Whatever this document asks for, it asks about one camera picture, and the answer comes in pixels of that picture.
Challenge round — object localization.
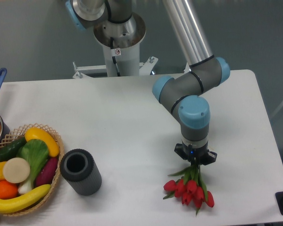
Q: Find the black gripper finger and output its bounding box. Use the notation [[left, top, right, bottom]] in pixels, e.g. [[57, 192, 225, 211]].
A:
[[200, 151, 217, 165], [174, 143, 191, 162]]

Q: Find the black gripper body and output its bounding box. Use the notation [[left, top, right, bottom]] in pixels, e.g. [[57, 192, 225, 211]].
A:
[[182, 143, 208, 163]]

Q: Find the red tulip bouquet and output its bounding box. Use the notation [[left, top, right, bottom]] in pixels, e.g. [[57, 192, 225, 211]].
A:
[[163, 164, 215, 214]]

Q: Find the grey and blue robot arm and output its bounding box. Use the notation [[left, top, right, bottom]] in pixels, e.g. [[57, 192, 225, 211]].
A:
[[66, 0, 230, 165]]

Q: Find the dark grey ribbed vase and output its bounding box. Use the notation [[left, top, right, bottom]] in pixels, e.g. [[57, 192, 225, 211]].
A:
[[59, 149, 102, 196]]

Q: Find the purple sweet potato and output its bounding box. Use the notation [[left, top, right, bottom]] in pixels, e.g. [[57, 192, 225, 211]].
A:
[[35, 158, 58, 187]]

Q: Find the green bok choy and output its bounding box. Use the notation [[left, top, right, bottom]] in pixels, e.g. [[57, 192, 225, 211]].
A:
[[17, 139, 49, 195]]

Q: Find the woven wicker basket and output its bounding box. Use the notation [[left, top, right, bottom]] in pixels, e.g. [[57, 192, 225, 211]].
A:
[[0, 123, 64, 216]]

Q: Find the beige round slice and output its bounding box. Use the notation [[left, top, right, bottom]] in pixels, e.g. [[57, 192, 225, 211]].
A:
[[3, 157, 30, 184]]

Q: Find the green cucumber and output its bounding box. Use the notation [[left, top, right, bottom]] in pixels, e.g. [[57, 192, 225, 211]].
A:
[[0, 137, 26, 162]]

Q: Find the orange fruit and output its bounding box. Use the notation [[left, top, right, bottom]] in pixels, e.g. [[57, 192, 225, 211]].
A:
[[0, 180, 18, 200]]

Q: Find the yellow banana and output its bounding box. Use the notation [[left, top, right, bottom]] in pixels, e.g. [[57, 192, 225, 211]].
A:
[[0, 184, 51, 214]]

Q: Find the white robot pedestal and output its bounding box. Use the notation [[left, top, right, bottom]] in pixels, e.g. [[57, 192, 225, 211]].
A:
[[73, 13, 158, 79]]

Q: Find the black cable on pedestal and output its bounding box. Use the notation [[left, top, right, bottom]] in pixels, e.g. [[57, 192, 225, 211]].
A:
[[109, 37, 121, 77]]

